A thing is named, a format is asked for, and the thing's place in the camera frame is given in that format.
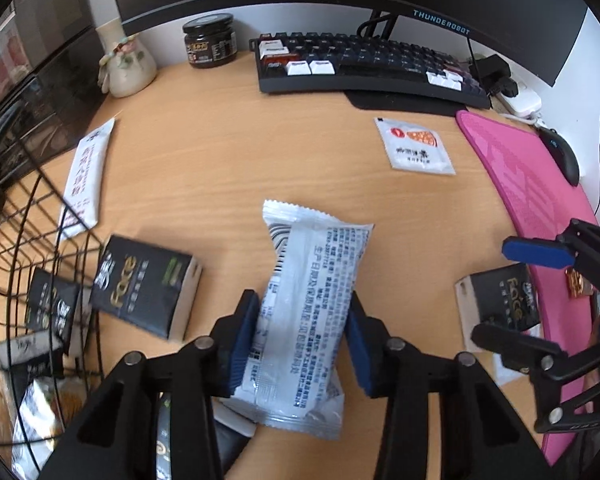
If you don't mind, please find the smoked acrylic organizer box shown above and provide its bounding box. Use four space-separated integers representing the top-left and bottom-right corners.
0 0 116 181

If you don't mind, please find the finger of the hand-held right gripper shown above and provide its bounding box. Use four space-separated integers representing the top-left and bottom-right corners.
471 322 600 376
501 218 600 291

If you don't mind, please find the long white sachet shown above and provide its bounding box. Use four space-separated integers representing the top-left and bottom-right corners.
57 117 117 240

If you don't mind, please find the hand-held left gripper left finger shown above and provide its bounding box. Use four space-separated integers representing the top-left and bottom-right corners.
37 288 262 480

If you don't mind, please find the pink desk mat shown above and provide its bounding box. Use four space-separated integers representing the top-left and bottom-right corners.
455 109 600 468

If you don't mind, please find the white power strip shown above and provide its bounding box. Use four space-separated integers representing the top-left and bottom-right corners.
490 77 548 121

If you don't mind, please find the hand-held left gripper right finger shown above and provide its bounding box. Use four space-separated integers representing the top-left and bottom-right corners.
344 290 546 480

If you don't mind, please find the black computer mouse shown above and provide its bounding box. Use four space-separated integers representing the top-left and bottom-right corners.
537 126 581 187

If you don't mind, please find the gold wrapped candy box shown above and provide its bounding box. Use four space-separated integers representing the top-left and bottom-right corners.
565 269 596 298

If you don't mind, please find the cream ceramic vase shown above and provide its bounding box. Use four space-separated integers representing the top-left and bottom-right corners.
96 16 158 98

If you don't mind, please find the black wire basket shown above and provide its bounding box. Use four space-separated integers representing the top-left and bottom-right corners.
0 110 126 480

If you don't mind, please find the white snack packet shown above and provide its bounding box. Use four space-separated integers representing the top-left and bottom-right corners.
228 199 376 442

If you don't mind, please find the black mechanical keyboard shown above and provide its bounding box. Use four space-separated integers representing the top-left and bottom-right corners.
250 32 492 110

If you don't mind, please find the small white sachet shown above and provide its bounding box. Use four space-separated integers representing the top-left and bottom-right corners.
373 116 457 176

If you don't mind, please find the cookie snack packet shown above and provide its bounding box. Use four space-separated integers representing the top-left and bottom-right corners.
12 377 86 480

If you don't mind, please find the dark glass jar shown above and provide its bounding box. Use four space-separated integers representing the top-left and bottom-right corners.
182 12 238 69

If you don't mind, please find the black power adapter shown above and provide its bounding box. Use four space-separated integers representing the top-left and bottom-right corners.
467 55 518 98

